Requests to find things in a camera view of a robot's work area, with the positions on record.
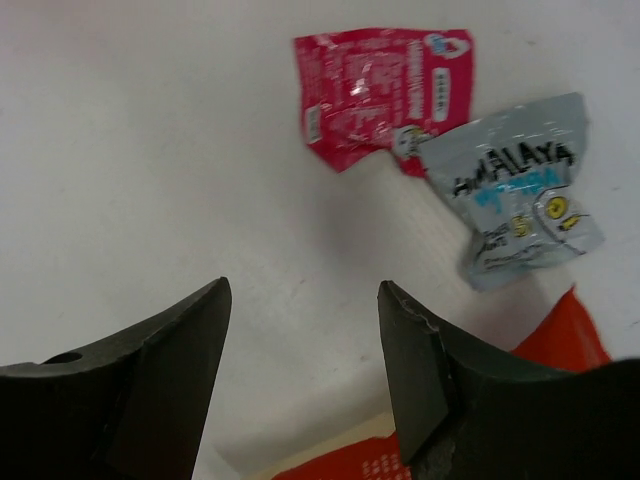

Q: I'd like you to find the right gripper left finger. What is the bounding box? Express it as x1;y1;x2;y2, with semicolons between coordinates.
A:
1;278;231;479

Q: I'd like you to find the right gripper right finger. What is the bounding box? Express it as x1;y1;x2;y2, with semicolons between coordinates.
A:
378;281;639;479

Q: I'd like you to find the red chips bag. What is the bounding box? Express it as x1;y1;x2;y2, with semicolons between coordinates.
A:
273;287;611;480

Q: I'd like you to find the grey Himalaya mint packet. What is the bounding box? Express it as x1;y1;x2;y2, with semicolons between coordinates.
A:
417;92;604;291

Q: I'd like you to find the pink snack packet right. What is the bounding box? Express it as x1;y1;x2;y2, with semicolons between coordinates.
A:
293;28;475;178

